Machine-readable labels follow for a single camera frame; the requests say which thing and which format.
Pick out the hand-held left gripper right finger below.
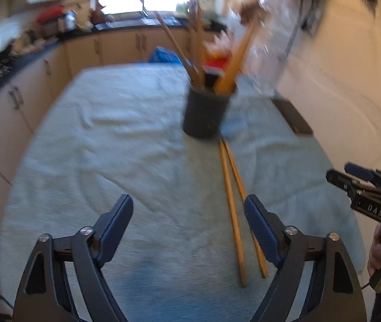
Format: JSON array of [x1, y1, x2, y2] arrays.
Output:
[[244, 195, 368, 322]]

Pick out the beige kitchen cabinets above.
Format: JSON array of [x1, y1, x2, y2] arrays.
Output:
[[0, 28, 198, 252]]

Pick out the long wooden chopstick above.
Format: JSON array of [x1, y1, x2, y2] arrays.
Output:
[[223, 139, 270, 278], [218, 140, 248, 288]]

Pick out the group of wooden chopsticks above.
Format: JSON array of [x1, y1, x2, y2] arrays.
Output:
[[155, 10, 260, 94]]

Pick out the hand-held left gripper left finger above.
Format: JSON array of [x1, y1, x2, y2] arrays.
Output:
[[12, 194, 134, 322]]

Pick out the black hanging cable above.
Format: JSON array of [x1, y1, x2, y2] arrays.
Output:
[[281, 0, 307, 61]]

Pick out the person's right hand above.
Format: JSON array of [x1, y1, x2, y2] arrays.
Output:
[[367, 224, 381, 276]]

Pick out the dark flat block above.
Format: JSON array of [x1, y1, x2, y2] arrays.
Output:
[[273, 97, 313, 135]]

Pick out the pink red plastic bag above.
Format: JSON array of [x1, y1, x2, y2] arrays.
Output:
[[204, 30, 241, 74]]

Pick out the red kitchen bowl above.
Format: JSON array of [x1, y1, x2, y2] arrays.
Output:
[[38, 5, 65, 24]]

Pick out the metal pot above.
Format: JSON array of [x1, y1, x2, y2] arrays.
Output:
[[58, 10, 77, 32]]

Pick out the grey green towel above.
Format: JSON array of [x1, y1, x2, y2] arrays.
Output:
[[0, 62, 367, 322]]

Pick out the blue plastic bag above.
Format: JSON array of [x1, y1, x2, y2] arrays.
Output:
[[147, 46, 186, 65]]

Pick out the clear plastic bag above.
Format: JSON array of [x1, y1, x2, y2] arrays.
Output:
[[231, 0, 328, 98]]

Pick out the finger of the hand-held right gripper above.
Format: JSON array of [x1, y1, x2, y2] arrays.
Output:
[[326, 169, 381, 196], [344, 162, 381, 189]]

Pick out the black kitchen countertop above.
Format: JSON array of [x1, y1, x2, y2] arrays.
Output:
[[0, 20, 191, 108]]

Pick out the black perforated utensil cup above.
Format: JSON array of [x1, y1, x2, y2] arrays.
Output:
[[182, 74, 238, 139]]

